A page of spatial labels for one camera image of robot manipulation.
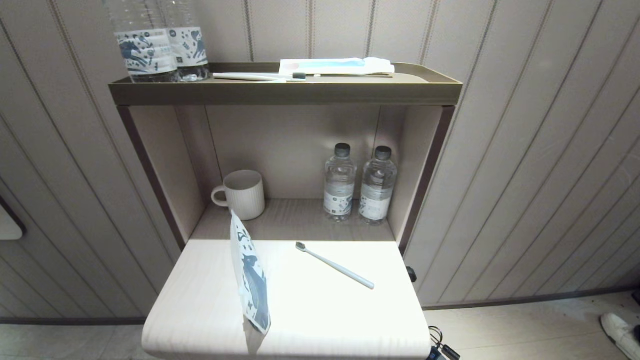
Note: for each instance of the large clear water bottle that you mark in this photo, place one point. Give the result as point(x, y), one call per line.
point(192, 45)
point(145, 50)

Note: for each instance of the brown open shelf cabinet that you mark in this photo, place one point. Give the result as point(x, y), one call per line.
point(280, 92)

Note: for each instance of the small clear water bottle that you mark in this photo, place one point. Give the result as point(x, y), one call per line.
point(377, 195)
point(340, 190)

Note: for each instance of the pale grey toothbrush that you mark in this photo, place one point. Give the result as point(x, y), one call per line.
point(335, 265)

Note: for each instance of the white blue packet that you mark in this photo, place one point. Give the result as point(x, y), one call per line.
point(325, 64)

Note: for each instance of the white toothbrush black bristles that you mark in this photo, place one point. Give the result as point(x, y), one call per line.
point(240, 76)

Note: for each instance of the black key bundle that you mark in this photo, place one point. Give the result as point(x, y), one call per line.
point(442, 347)

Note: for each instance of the white ribbed mug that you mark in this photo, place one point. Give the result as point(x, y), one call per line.
point(245, 197)

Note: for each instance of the black round knob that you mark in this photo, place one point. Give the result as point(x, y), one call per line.
point(411, 274)

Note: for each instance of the white shoe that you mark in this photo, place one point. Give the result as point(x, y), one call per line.
point(620, 332)

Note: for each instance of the white wall fixture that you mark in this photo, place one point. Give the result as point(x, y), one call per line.
point(10, 225)

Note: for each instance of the white blue horse pouch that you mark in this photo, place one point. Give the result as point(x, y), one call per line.
point(252, 280)

